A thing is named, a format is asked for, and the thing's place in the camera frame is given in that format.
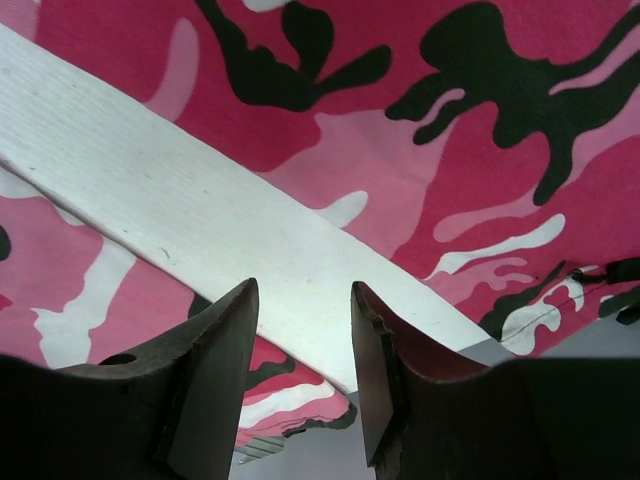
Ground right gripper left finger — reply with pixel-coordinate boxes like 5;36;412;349
1;279;259;479

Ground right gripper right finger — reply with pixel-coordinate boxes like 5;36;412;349
351;282;639;479

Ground pink camouflage trousers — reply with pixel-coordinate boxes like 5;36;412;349
1;1;639;446

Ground aluminium frame rail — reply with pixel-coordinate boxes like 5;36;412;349
232;436;285;465

